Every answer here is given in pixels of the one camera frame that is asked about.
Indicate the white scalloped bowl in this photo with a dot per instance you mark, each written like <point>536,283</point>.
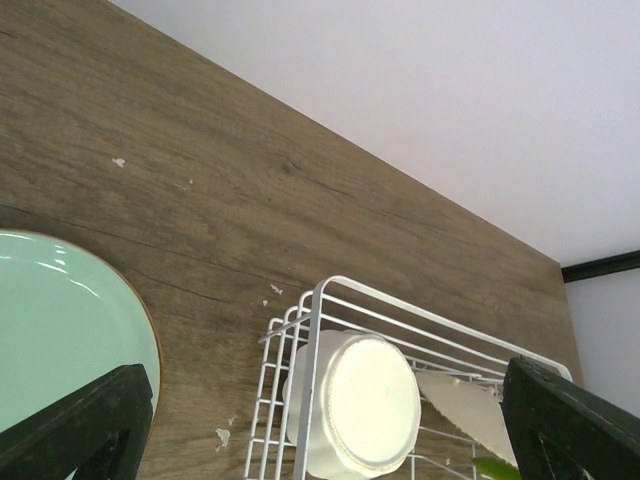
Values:
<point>365,408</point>

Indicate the white wire dish rack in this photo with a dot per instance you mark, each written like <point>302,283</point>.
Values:
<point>280,426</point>

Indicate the woven bamboo plate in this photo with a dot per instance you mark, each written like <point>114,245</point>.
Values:
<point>473,409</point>

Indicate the lime green plate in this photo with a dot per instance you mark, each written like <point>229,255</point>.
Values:
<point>496,469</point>

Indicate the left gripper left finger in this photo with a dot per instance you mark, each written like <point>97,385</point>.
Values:
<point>99,431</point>

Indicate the right black frame post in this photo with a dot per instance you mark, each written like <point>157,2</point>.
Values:
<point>601,267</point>

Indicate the pale green plate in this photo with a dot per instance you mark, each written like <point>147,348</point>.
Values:
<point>67,318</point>

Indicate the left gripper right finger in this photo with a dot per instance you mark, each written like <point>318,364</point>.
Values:
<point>558,430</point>

